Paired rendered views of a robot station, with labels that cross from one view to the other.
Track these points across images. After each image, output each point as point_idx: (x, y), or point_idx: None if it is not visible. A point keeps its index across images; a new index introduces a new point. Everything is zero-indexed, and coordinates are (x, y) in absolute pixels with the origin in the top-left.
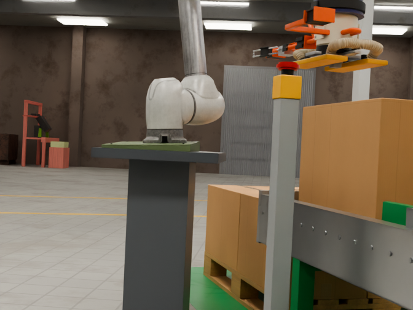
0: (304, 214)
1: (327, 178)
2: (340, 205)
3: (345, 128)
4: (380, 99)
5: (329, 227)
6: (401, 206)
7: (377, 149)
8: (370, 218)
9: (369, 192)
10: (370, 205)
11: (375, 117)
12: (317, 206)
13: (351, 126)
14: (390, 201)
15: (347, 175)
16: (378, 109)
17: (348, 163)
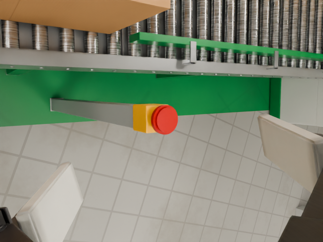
0: (50, 66)
1: (12, 10)
2: (48, 22)
3: (73, 1)
4: (167, 8)
5: (99, 69)
6: (160, 42)
7: (138, 20)
8: (144, 59)
9: (110, 27)
10: (108, 30)
11: (149, 12)
12: (63, 58)
13: (93, 4)
14: (140, 32)
15: (69, 18)
16: (158, 11)
17: (74, 15)
